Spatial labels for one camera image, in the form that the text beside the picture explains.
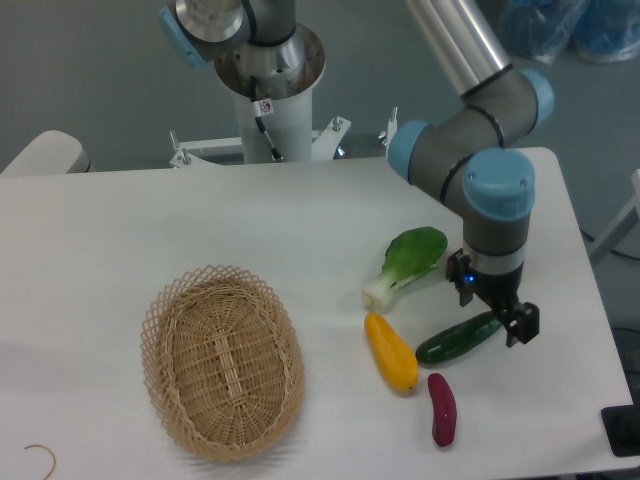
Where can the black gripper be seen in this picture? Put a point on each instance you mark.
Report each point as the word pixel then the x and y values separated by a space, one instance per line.
pixel 495 280

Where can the dark green cucumber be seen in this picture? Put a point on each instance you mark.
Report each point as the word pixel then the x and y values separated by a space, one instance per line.
pixel 457 340

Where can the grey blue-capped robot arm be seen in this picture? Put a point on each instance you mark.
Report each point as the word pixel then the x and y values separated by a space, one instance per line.
pixel 467 162

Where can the green bok choy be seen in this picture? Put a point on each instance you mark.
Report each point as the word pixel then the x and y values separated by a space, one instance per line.
pixel 411 255

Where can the purple sweet potato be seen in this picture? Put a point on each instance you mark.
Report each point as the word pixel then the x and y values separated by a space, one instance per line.
pixel 444 410

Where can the yellow squash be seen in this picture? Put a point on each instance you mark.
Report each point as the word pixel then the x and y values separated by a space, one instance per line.
pixel 395 360

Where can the black device at edge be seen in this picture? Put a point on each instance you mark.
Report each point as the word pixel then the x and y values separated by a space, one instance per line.
pixel 621 425

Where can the oval wicker basket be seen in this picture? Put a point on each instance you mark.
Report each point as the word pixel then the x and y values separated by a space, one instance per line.
pixel 222 364

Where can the blue plastic bag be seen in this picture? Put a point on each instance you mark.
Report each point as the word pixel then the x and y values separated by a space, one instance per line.
pixel 602 32

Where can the white chair back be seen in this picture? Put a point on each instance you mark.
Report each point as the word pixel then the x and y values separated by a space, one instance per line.
pixel 51 153

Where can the white frame at right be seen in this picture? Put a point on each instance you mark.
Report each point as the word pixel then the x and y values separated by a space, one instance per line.
pixel 617 228

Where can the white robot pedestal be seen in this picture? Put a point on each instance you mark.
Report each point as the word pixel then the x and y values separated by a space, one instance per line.
pixel 272 91

